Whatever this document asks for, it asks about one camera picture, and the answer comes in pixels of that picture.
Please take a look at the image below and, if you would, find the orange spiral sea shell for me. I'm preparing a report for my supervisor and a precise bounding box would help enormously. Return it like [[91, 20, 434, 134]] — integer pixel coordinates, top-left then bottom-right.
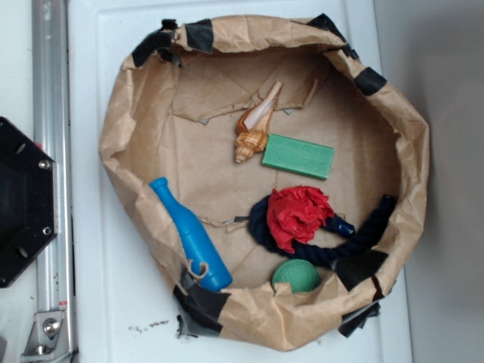
[[235, 81, 283, 163]]

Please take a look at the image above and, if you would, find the brown paper bag bin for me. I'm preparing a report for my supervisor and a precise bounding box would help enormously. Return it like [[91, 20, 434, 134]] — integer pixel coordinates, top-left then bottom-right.
[[99, 15, 430, 351]]

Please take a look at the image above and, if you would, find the red crumpled paper ball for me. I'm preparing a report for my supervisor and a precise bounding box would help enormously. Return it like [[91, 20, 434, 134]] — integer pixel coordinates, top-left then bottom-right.
[[266, 186, 335, 253]]

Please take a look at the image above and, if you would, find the green rectangular block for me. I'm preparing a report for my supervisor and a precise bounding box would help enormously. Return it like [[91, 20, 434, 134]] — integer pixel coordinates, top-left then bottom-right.
[[262, 134, 334, 179]]

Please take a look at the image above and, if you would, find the blue plastic bottle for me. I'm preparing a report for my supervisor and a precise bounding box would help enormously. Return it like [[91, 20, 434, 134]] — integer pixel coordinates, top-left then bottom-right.
[[150, 177, 232, 292]]

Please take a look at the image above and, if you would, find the green rubber ball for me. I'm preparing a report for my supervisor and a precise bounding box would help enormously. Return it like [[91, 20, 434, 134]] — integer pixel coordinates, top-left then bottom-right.
[[271, 259, 321, 293]]

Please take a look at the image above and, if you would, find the dark navy rope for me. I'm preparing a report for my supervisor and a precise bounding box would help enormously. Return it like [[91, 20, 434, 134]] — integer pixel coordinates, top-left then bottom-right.
[[248, 194, 397, 264]]

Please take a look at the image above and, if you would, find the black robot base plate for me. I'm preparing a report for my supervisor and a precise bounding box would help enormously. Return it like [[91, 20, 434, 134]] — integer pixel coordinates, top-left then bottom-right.
[[1, 117, 57, 288]]

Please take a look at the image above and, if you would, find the aluminium extrusion rail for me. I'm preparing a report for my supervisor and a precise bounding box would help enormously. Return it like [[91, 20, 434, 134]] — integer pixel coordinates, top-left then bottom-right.
[[32, 1, 79, 362]]

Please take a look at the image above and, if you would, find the metal corner bracket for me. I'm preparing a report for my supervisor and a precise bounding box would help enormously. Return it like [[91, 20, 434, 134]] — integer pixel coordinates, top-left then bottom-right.
[[20, 310, 70, 362]]

